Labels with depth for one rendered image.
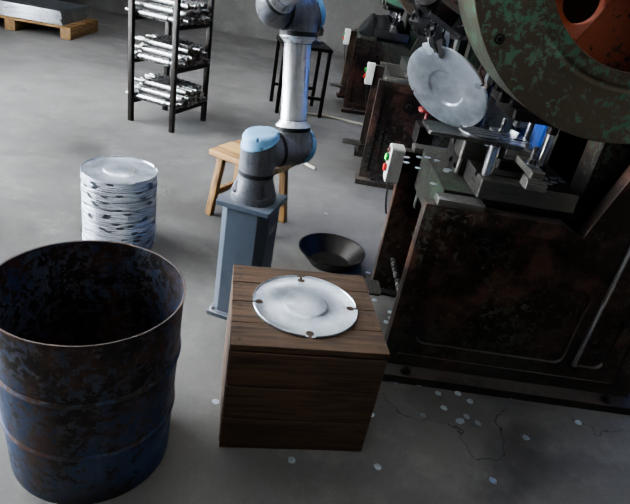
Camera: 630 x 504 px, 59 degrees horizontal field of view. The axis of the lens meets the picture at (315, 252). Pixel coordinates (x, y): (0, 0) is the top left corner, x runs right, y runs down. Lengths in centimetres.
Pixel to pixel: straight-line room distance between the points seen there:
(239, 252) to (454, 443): 90
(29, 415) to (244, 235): 87
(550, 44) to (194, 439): 130
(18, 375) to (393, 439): 102
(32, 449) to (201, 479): 41
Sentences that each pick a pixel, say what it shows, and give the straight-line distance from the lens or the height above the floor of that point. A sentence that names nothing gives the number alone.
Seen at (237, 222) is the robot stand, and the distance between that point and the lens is 185.
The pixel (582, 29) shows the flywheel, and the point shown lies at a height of 115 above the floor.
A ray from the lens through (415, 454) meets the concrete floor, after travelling 172.
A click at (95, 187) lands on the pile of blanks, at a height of 28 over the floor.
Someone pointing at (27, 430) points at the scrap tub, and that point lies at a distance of 137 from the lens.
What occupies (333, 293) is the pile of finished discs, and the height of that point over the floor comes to 35.
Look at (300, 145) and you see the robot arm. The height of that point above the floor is 64.
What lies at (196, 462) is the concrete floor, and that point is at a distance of 157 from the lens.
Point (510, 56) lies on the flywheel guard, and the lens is 136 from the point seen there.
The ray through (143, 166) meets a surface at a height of 31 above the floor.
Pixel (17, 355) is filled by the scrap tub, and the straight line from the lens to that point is 123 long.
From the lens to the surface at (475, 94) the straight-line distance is 176.
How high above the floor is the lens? 120
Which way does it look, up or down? 28 degrees down
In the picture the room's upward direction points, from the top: 11 degrees clockwise
